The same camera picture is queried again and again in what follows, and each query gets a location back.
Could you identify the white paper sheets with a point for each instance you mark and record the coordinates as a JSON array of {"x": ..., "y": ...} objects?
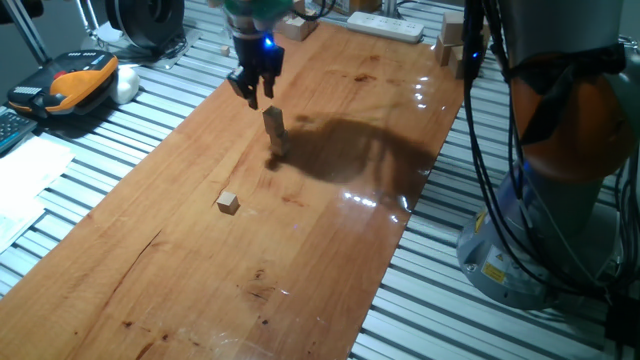
[{"x": 30, "y": 175}]

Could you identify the black round spool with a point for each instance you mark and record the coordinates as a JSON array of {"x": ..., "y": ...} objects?
[{"x": 135, "y": 25}]

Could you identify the dark computer keyboard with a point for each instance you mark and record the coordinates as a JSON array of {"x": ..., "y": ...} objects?
[{"x": 12, "y": 130}]

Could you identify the aluminium frame post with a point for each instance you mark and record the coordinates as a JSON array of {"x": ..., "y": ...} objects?
[{"x": 390, "y": 6}]

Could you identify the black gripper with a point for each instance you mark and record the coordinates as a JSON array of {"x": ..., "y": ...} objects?
[{"x": 257, "y": 55}]

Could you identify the dark sleeved forearm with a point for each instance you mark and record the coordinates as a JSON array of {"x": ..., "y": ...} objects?
[{"x": 20, "y": 7}]

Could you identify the slanted aluminium strut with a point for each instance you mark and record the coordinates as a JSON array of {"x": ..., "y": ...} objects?
[{"x": 25, "y": 32}]

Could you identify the brown cardboard box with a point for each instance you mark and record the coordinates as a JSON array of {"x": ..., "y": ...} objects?
[{"x": 357, "y": 5}]

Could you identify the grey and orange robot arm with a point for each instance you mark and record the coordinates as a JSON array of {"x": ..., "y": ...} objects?
[{"x": 560, "y": 210}]

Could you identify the wooden block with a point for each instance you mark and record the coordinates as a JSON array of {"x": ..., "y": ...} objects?
[
  {"x": 297, "y": 28},
  {"x": 312, "y": 24},
  {"x": 299, "y": 6}
]

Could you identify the white power strip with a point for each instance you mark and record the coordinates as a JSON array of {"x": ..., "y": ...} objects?
[{"x": 385, "y": 27}]

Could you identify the large wooden cube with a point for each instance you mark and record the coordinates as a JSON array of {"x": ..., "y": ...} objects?
[
  {"x": 442, "y": 52},
  {"x": 452, "y": 27},
  {"x": 456, "y": 62}
]

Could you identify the white rounded object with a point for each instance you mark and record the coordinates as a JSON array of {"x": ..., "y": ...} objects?
[{"x": 126, "y": 85}]

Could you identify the tiny wooden cube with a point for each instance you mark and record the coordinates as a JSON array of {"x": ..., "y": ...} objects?
[{"x": 225, "y": 50}]

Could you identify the orange black teach pendant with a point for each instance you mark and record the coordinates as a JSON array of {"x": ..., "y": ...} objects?
[{"x": 75, "y": 80}]

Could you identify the glossy wooden board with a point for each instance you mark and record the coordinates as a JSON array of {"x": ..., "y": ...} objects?
[{"x": 200, "y": 275}]

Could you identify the thin metal rod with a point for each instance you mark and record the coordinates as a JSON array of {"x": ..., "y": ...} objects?
[{"x": 90, "y": 20}]

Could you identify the small wooden cube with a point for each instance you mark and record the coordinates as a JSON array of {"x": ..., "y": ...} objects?
[
  {"x": 280, "y": 141},
  {"x": 272, "y": 115},
  {"x": 228, "y": 202},
  {"x": 281, "y": 151},
  {"x": 276, "y": 130}
]

